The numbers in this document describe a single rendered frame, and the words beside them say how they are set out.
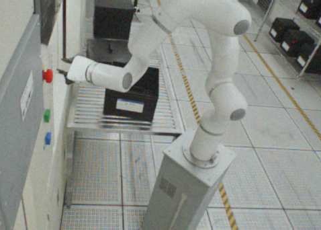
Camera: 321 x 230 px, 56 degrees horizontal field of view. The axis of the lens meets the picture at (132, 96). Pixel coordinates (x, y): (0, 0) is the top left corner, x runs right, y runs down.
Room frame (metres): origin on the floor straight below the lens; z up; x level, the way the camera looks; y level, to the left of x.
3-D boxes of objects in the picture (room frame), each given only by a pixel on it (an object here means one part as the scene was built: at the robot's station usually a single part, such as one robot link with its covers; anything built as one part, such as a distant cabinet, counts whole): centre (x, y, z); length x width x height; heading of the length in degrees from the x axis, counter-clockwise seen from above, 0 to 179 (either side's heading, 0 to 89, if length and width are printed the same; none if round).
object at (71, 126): (1.74, 0.11, 0.38); 1.30 x 0.60 x 0.76; 10
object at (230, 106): (1.01, -0.40, 1.07); 0.19 x 0.12 x 0.24; 18
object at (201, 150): (1.04, -0.39, 0.85); 0.19 x 0.19 x 0.18
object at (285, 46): (3.66, -1.95, 0.31); 0.30 x 0.28 x 0.26; 10
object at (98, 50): (1.70, 0.19, 0.83); 0.29 x 0.29 x 0.13; 17
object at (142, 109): (1.33, 0.01, 0.85); 0.28 x 0.28 x 0.17; 2
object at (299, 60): (3.31, -2.04, 0.31); 0.30 x 0.28 x 0.26; 8
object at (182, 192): (1.04, -0.39, 0.38); 0.28 x 0.28 x 0.76; 55
